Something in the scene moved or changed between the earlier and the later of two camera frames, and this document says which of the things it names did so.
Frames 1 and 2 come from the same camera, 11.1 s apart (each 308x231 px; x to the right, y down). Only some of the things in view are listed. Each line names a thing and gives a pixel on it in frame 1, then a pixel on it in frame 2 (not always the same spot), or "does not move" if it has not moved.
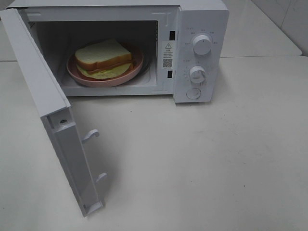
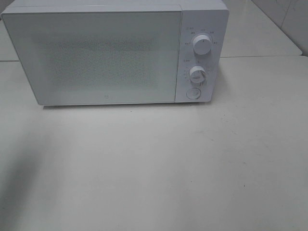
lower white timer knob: (197, 73) does not move
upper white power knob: (202, 44) does not move
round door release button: (193, 93) does not move
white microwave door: (44, 84) -> (98, 57)
